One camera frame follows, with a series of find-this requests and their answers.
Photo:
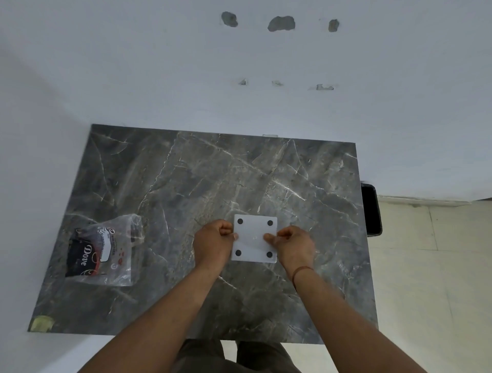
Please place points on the person's left forearm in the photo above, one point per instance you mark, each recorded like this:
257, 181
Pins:
161, 319

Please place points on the person's right hand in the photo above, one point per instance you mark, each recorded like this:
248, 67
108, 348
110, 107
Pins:
296, 248

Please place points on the white square card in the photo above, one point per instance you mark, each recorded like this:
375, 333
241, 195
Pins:
254, 238

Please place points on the person's right forearm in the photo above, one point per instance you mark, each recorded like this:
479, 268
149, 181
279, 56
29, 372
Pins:
346, 326

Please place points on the red thread wristband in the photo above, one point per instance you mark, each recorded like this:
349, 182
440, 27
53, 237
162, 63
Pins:
301, 272

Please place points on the dark sachet strip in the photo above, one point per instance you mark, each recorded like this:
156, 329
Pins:
82, 255

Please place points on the clear plastic bag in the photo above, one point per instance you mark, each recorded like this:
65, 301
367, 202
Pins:
111, 249

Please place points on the black stool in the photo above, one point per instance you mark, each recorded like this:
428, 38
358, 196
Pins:
372, 209

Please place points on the person's left thumb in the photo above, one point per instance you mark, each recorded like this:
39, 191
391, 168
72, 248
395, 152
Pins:
229, 237

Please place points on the yellow tape piece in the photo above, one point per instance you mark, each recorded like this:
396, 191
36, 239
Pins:
41, 324

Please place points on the person's grey trousers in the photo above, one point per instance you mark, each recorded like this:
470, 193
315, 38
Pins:
234, 356

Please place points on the person's left hand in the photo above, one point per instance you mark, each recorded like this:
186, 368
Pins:
210, 246

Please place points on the person's right thumb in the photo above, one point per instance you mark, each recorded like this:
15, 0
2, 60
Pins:
271, 239

